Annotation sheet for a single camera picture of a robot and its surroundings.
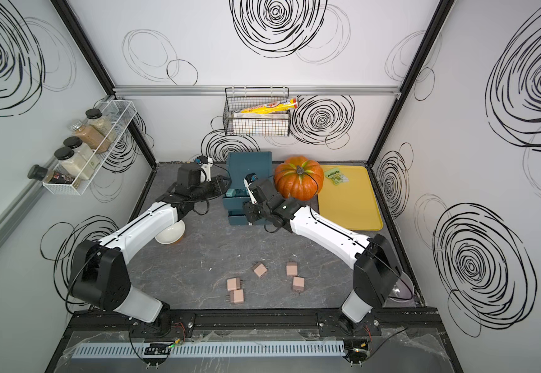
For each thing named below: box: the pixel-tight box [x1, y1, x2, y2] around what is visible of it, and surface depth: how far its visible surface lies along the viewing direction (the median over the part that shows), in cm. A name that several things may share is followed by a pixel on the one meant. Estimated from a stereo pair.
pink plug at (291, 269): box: [286, 261, 298, 279], surface depth 86 cm
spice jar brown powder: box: [69, 119, 112, 154], surface depth 74 cm
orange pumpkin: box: [273, 155, 325, 201], surface depth 101 cm
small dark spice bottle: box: [27, 163, 75, 185], surface depth 62 cm
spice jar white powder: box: [62, 135, 102, 170], surface depth 69 cm
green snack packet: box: [324, 167, 350, 186], surface depth 118 cm
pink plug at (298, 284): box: [292, 276, 305, 295], surface depth 82 cm
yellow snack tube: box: [240, 96, 300, 115], surface depth 88 cm
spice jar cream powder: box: [53, 146, 95, 181], surface depth 67 cm
